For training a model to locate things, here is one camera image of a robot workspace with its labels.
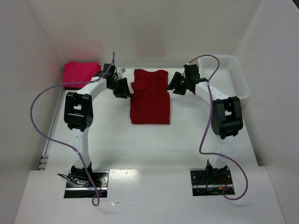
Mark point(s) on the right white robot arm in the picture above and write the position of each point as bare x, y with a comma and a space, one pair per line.
225, 116

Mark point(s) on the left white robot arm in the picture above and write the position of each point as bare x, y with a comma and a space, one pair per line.
78, 115

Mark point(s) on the white plastic basket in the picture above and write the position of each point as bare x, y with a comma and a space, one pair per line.
229, 78

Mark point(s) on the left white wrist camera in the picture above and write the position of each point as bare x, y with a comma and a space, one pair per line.
120, 72

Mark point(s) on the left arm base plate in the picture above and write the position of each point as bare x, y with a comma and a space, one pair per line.
81, 188

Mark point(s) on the dark red t-shirt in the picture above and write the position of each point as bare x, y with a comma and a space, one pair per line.
150, 101

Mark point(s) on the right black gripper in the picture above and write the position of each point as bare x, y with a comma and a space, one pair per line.
178, 84

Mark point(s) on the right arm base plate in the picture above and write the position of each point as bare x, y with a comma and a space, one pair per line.
202, 185

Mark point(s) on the folded pink t-shirt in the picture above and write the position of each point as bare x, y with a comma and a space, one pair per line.
75, 72

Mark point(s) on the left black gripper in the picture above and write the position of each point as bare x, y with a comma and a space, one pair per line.
120, 87

